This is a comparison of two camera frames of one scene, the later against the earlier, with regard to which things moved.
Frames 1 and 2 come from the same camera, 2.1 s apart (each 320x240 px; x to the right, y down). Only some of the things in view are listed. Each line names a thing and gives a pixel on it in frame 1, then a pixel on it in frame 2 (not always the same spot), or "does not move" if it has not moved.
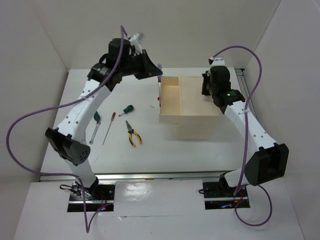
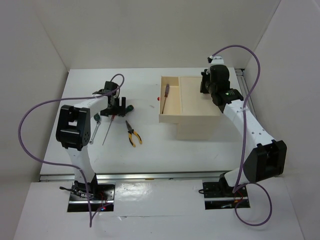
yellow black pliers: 131,131 does not move
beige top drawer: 170,102 does not move
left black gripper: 148,69 to 119,110
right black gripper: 207,77 does not move
